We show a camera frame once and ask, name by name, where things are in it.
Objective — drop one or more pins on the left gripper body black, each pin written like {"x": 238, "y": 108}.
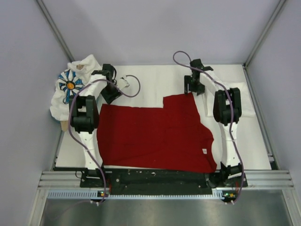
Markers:
{"x": 110, "y": 92}

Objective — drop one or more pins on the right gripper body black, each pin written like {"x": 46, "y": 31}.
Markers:
{"x": 193, "y": 86}

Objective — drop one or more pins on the red t shirt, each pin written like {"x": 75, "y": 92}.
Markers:
{"x": 171, "y": 137}

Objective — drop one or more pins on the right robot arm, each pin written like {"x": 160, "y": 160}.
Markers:
{"x": 227, "y": 110}

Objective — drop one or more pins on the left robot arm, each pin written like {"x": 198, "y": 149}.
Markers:
{"x": 84, "y": 116}

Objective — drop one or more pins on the white crumpled t shirt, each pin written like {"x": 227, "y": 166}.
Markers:
{"x": 85, "y": 67}

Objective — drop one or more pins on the white flower print t shirt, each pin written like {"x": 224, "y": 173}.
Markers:
{"x": 55, "y": 108}

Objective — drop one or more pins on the tan t shirt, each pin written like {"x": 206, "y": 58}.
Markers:
{"x": 64, "y": 126}

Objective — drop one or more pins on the folded white t shirt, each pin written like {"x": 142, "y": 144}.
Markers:
{"x": 246, "y": 103}

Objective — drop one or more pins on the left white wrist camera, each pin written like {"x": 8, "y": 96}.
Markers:
{"x": 122, "y": 83}

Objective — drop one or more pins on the left aluminium frame post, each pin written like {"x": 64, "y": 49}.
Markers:
{"x": 53, "y": 27}

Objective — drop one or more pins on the aluminium frame post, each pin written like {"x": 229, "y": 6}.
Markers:
{"x": 265, "y": 32}
{"x": 53, "y": 27}

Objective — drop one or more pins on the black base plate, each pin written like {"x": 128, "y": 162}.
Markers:
{"x": 156, "y": 181}

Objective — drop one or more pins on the right aluminium frame post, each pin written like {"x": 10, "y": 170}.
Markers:
{"x": 265, "y": 32}

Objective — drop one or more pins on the grey slotted cable duct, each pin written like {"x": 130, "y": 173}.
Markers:
{"x": 98, "y": 195}

